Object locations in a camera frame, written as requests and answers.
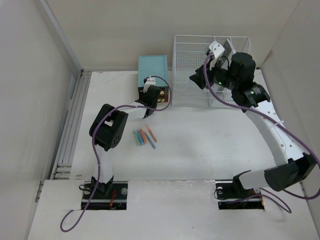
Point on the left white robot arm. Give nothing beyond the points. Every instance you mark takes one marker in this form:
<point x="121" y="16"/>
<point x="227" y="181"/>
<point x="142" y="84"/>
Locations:
<point x="107" y="130"/>

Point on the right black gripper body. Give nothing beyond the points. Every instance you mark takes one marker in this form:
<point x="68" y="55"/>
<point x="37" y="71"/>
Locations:
<point x="218" y="75"/>

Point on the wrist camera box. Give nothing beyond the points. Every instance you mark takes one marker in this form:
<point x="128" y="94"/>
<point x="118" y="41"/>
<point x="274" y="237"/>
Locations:
<point x="148" y="81"/>
<point x="215" y="50"/>

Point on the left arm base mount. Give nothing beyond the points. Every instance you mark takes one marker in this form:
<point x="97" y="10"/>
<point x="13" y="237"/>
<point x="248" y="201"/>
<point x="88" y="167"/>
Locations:
<point x="115" y="198"/>

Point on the blue chalk stick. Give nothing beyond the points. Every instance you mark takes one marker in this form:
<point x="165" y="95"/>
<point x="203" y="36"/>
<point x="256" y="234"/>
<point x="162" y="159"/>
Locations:
<point x="140" y="137"/>

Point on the aluminium frame rail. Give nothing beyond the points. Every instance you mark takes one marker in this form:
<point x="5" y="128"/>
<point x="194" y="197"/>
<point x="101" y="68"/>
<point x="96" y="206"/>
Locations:
<point x="62" y="162"/>

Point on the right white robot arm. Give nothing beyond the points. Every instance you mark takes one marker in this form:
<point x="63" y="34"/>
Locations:
<point x="293" y="159"/>

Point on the orange chalk stick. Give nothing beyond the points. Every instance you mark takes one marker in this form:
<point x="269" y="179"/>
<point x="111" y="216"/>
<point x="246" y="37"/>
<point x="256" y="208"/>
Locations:
<point x="143" y="136"/>

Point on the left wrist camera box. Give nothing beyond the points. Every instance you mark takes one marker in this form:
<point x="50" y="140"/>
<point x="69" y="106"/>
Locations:
<point x="148" y="81"/>

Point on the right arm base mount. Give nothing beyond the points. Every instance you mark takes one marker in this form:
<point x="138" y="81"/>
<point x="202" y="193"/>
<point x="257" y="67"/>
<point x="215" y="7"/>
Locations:
<point x="229" y="197"/>

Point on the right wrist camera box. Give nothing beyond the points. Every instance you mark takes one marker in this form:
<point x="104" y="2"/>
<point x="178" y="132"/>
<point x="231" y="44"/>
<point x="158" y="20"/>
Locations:
<point x="215" y="50"/>

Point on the grey setup guide booklet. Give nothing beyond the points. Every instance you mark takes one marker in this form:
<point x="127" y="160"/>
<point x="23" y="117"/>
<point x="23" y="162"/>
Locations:
<point x="229" y="49"/>

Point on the teal mini drawer chest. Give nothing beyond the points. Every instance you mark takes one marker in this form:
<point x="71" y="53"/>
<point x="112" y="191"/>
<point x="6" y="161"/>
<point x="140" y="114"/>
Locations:
<point x="154" y="65"/>

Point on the light orange marker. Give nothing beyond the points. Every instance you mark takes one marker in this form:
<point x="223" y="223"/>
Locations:
<point x="151" y="134"/>

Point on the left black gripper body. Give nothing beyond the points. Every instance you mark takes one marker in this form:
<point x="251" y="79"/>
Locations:
<point x="141" y="95"/>

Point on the green chalk stick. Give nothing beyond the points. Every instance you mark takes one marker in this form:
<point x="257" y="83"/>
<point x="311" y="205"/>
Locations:
<point x="136" y="137"/>

